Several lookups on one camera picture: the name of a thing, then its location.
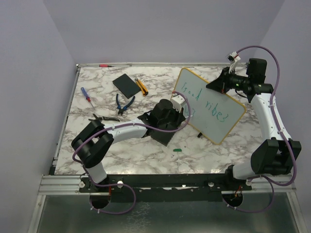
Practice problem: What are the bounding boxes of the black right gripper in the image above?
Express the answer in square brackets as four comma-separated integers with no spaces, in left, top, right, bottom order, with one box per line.
[206,67,250,94]

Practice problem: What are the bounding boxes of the yellow framed whiteboard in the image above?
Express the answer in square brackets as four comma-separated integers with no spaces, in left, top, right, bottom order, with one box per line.
[174,67,246,145]

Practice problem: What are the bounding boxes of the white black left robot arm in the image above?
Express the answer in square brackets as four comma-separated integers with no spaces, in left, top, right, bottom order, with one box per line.
[71,96,190,192]

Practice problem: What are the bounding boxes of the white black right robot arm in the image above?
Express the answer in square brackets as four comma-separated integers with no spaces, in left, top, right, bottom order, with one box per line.
[206,53,301,190]

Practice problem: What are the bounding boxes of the large dark grey foam block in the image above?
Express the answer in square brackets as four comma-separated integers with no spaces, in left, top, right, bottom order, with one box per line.
[150,131,174,146]

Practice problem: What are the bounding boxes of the yellow black utility knife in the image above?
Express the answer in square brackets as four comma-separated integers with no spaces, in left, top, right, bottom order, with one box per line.
[135,78,149,97]

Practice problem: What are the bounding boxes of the small dark grey foam block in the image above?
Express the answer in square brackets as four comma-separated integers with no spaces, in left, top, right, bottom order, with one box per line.
[112,74,141,99]

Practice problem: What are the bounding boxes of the blue red screwdriver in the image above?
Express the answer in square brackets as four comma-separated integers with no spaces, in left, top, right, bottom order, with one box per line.
[81,87,94,108]

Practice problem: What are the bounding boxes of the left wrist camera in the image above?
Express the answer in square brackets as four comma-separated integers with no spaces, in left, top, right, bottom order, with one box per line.
[170,91,188,113]

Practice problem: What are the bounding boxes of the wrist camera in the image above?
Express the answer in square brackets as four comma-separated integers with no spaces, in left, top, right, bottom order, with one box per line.
[227,51,241,73]
[170,91,188,113]

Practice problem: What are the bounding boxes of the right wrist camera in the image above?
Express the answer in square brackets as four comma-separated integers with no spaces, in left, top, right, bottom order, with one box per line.
[227,51,241,73]

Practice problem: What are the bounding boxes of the blue handled pliers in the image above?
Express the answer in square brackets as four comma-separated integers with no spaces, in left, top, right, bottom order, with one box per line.
[116,94,136,116]

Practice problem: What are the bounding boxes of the black front mounting rail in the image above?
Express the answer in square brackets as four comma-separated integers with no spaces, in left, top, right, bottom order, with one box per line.
[79,170,252,202]

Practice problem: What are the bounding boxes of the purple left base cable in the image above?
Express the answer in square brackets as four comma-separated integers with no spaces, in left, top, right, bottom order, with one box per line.
[89,183,138,215]

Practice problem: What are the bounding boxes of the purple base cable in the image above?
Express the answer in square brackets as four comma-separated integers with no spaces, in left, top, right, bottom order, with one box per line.
[89,183,138,215]
[225,174,275,214]

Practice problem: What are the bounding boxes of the red marker on rail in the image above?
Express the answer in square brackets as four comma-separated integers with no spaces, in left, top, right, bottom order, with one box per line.
[99,64,114,67]

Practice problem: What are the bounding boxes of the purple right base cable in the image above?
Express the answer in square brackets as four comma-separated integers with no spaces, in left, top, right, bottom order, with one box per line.
[225,174,275,214]

